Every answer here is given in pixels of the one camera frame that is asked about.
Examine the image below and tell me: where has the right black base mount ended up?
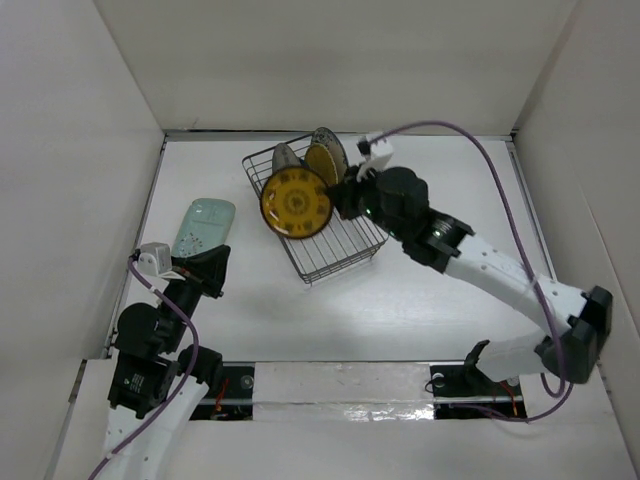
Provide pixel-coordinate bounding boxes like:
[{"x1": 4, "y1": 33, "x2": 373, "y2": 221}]
[{"x1": 424, "y1": 364, "x2": 528, "y2": 420}]

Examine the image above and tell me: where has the blue floral round plate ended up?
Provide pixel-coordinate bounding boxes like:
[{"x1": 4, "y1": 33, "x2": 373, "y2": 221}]
[{"x1": 311, "y1": 127, "x2": 349, "y2": 181}]

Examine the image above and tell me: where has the round bamboo woven plate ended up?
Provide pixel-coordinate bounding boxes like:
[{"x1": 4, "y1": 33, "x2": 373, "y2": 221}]
[{"x1": 304, "y1": 143, "x2": 339, "y2": 186}]

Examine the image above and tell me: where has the light green rectangular plate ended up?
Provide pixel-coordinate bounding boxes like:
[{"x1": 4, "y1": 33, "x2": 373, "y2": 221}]
[{"x1": 171, "y1": 198, "x2": 236, "y2": 258}]

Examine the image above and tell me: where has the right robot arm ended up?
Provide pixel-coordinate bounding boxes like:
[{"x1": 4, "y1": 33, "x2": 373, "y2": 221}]
[{"x1": 327, "y1": 167, "x2": 613, "y2": 393}]

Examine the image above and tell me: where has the grey deer plate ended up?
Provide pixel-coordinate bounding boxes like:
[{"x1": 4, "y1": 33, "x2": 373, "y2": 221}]
[{"x1": 271, "y1": 143, "x2": 302, "y2": 173}]

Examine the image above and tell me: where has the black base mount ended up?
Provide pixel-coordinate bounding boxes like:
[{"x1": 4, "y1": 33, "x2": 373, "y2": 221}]
[
  {"x1": 190, "y1": 362, "x2": 255, "y2": 421},
  {"x1": 424, "y1": 364, "x2": 528, "y2": 420}
]

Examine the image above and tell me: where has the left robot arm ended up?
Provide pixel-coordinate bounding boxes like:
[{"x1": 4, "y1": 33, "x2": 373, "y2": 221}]
[{"x1": 90, "y1": 242, "x2": 231, "y2": 479}]

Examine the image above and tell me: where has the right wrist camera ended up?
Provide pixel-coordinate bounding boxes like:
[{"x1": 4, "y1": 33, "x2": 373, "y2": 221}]
[{"x1": 356, "y1": 132, "x2": 394, "y2": 179}]

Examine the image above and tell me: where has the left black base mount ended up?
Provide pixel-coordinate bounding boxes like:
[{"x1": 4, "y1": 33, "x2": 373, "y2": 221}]
[{"x1": 190, "y1": 362, "x2": 255, "y2": 421}]

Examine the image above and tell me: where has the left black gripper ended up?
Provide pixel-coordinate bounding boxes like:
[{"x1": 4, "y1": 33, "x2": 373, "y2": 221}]
[{"x1": 159, "y1": 242, "x2": 230, "y2": 349}]

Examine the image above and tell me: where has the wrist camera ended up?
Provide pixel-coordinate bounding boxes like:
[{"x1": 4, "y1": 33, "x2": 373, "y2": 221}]
[
  {"x1": 134, "y1": 242, "x2": 172, "y2": 277},
  {"x1": 356, "y1": 132, "x2": 394, "y2": 179}
]

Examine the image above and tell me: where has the grey wire dish rack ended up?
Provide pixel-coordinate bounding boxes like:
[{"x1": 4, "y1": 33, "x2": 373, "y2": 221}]
[{"x1": 241, "y1": 132, "x2": 389, "y2": 285}]

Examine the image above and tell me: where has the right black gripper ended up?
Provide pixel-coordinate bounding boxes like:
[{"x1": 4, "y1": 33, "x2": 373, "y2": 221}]
[{"x1": 327, "y1": 162, "x2": 406, "y2": 243}]

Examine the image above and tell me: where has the gold and black plate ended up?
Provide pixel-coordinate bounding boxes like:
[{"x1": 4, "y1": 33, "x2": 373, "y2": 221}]
[{"x1": 258, "y1": 166, "x2": 333, "y2": 240}]

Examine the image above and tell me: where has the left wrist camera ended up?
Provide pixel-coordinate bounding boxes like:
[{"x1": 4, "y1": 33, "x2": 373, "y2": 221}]
[{"x1": 134, "y1": 242, "x2": 172, "y2": 277}]

